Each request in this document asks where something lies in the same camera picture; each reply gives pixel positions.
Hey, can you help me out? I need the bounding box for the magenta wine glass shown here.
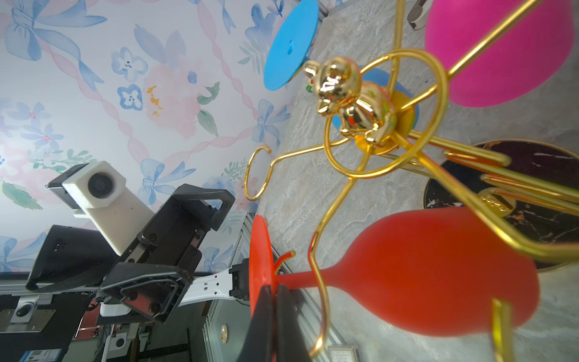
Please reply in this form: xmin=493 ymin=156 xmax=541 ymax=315
xmin=425 ymin=0 xmax=574 ymax=107

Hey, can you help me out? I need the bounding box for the small beige tape dispenser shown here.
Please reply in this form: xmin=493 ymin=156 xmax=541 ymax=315
xmin=407 ymin=0 xmax=434 ymax=30

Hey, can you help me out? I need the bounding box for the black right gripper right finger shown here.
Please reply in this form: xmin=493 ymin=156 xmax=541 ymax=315
xmin=275 ymin=284 xmax=312 ymax=362

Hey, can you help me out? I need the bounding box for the red wine glass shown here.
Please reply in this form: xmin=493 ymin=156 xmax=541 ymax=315
xmin=248 ymin=207 xmax=541 ymax=338

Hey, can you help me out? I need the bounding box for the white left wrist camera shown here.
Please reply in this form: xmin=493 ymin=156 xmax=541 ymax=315
xmin=45 ymin=161 xmax=154 ymax=256

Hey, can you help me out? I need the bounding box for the cyan wine glass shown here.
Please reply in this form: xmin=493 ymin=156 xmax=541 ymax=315
xmin=258 ymin=1 xmax=419 ymax=129

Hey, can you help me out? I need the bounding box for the gold wire glass rack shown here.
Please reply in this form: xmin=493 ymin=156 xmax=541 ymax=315
xmin=243 ymin=0 xmax=579 ymax=362

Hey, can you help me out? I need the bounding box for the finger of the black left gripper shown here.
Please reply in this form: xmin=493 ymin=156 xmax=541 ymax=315
xmin=137 ymin=184 xmax=235 ymax=260
xmin=101 ymin=262 xmax=192 ymax=324

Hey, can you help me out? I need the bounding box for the small framed card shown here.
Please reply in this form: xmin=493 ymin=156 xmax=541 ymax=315
xmin=328 ymin=345 xmax=360 ymax=362

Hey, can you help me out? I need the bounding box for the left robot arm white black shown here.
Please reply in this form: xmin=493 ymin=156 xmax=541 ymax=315
xmin=26 ymin=184 xmax=250 ymax=323

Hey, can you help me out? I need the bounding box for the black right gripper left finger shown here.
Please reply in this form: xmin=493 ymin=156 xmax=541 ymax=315
xmin=238 ymin=286 xmax=274 ymax=362

